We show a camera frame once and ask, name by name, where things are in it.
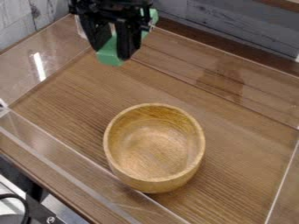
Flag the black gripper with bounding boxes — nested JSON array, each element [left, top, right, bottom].
[[68, 0, 154, 60]]

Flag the green rectangular block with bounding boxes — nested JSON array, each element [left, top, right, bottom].
[[96, 9, 159, 67]]

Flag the brown wooden bowl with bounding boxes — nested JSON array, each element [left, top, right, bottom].
[[103, 103, 207, 193]]

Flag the clear acrylic corner bracket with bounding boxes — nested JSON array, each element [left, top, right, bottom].
[[75, 15, 88, 40]]

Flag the clear acrylic enclosure wall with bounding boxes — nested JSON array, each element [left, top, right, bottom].
[[0, 17, 299, 224]]

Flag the black cable lower left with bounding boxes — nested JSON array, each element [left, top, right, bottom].
[[0, 192, 32, 224]]

